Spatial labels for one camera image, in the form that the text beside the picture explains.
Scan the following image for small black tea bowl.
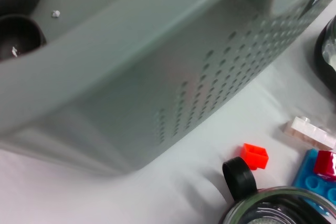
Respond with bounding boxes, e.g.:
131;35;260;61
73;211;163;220
0;14;47;62

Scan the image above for glass teacup black sleeve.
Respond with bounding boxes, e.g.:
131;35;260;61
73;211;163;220
313;15;336;96
220;156;336;224

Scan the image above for grey perforated storage bin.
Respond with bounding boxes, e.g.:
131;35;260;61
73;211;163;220
0;0;336;177

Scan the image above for white toy brick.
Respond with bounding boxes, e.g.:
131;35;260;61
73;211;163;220
283;116;336;148

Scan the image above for dark red toy brick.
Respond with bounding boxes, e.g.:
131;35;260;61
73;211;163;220
313;150;336;183

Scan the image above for small red toy brick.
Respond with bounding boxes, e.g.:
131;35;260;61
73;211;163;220
240;143;270;170

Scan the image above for blue toy brick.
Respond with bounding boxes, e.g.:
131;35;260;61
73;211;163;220
291;148;336;217

